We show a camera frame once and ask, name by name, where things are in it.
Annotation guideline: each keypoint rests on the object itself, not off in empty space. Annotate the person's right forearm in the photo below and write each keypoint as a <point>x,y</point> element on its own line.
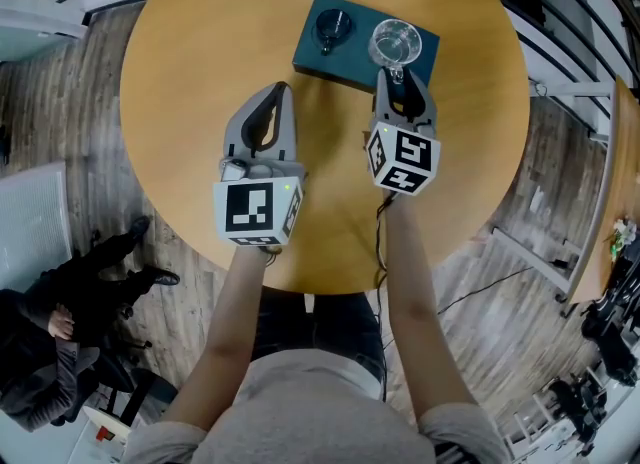
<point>415,302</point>

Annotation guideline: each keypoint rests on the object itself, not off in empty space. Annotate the person's grey shirt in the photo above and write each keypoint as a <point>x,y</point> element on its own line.
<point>320,412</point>

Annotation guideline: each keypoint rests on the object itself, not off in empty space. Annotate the round wooden table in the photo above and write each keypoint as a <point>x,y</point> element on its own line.
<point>210,77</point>

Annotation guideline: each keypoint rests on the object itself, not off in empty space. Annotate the white panel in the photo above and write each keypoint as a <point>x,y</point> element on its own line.
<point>30,232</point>

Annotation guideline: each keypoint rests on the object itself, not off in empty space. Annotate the small round white table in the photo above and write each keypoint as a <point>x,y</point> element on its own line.
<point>95,447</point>

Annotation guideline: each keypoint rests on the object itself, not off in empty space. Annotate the rectangular wooden desk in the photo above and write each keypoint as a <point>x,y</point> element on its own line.
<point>607,177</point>

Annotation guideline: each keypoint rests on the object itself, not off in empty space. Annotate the person's dark trousers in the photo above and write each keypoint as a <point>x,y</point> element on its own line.
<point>340,322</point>

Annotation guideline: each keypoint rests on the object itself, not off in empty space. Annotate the black office chair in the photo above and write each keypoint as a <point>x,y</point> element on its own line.
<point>115,377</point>

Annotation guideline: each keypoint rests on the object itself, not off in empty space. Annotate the small red object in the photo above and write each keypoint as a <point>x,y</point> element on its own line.
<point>105,434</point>

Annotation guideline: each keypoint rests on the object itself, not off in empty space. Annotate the clear glass cup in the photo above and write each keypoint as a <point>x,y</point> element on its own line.
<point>395,44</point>

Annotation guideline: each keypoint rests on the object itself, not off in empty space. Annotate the black swivel chair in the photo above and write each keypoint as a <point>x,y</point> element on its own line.
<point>612,337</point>

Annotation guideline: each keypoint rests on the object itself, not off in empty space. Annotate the small flower bunch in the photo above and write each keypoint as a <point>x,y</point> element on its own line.
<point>624,234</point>

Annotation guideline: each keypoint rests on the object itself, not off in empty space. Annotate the dark teal tray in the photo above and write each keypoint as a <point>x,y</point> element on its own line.
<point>350,64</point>

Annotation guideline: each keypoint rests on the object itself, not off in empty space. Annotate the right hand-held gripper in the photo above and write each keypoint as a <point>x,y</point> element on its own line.
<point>412,152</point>

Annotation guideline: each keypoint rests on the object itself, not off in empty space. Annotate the dark glass cup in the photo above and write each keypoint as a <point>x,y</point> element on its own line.
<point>332,27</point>

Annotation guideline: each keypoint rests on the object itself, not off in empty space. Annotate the person's left forearm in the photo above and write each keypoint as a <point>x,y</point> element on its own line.
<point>235,312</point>

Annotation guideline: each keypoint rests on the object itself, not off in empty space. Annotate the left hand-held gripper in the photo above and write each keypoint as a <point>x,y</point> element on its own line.
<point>250,212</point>

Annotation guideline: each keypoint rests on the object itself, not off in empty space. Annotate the white paper scrap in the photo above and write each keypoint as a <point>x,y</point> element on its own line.
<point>539,199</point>

